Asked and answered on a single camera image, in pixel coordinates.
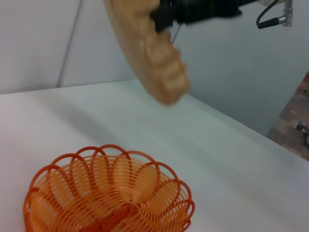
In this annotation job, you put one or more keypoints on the orange woven plastic basket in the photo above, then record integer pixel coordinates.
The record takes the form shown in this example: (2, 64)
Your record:
(103, 193)

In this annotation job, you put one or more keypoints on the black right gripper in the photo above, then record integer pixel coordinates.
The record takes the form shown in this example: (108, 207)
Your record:
(205, 10)

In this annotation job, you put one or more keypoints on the long ridged bread loaf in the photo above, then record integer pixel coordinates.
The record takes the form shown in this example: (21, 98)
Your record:
(149, 53)

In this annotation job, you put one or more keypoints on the black caster wheel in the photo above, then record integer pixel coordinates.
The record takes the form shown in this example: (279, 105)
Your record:
(303, 126)

